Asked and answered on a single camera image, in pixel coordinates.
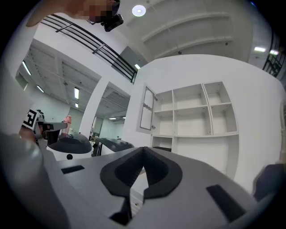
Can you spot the rectangular ceiling light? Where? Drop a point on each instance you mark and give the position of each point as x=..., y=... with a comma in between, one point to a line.
x=259, y=49
x=137, y=66
x=76, y=92
x=26, y=68
x=40, y=88

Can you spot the person's head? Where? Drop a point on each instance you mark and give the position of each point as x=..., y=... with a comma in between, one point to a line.
x=67, y=9

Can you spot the white machine with black lid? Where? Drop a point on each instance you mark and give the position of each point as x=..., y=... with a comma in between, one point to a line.
x=116, y=144
x=69, y=144

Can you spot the black head-worn camera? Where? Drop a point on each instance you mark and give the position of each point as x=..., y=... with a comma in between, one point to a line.
x=113, y=22

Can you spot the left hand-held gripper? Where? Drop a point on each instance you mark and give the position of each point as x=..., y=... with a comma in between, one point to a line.
x=30, y=118

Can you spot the white cabinet shelf unit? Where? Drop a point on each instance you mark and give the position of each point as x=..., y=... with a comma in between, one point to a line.
x=192, y=123

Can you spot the black balcony railing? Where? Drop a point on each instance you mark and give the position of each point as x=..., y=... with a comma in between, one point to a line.
x=93, y=44

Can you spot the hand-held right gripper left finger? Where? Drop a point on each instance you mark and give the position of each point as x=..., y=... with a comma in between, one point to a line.
x=89, y=179

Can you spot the white cabinet glass door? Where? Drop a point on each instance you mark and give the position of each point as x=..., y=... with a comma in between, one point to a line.
x=146, y=109

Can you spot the round ceiling light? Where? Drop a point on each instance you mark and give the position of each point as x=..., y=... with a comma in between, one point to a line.
x=138, y=10

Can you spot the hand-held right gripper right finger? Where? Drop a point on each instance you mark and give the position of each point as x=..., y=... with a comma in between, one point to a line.
x=192, y=179

